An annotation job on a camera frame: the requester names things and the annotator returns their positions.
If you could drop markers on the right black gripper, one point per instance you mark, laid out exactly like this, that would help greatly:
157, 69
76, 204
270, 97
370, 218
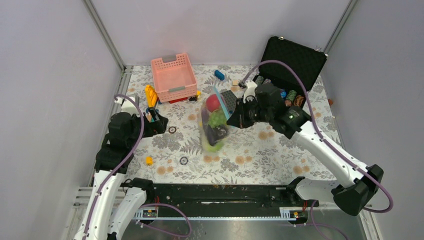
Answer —
238, 118

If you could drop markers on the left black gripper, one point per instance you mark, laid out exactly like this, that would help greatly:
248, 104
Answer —
154, 127

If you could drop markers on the clear zip top bag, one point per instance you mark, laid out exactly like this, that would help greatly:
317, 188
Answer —
202, 122

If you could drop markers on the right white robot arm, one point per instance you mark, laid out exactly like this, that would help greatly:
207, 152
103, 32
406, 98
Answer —
355, 183

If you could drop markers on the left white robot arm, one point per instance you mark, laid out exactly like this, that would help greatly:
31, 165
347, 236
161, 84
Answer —
101, 221

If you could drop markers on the green fake grapes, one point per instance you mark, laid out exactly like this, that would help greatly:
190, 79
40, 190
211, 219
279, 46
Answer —
217, 118

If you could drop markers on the purple fake eggplant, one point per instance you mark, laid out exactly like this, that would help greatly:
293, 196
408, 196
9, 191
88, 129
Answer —
215, 134

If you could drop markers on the red fake apple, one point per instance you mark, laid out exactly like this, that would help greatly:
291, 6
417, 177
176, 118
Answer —
213, 103

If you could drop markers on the grey lego baseplate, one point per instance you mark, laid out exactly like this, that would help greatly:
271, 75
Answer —
230, 100

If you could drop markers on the small yellow toy piece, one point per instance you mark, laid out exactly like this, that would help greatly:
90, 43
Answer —
149, 161

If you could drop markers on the yellow toy block stack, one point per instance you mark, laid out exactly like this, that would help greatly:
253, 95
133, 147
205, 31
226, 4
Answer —
151, 96

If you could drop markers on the blue toy brick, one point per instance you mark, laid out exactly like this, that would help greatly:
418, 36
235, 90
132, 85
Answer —
219, 75

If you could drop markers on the red toy brick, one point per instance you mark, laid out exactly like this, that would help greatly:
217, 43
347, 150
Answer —
178, 100

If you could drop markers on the pink plastic basket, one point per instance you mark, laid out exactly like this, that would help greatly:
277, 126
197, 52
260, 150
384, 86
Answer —
173, 77

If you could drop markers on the black poker chip case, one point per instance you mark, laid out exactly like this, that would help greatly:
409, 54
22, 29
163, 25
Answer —
304, 61

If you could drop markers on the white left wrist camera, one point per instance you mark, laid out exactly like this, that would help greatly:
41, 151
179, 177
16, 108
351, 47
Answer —
128, 104

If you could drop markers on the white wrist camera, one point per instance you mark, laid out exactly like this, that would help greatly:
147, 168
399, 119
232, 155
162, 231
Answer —
249, 93
128, 104

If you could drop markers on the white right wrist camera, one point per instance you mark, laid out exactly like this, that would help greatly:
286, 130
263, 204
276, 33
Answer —
249, 93

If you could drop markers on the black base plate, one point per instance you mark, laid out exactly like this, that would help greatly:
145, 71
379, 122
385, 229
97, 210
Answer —
166, 201

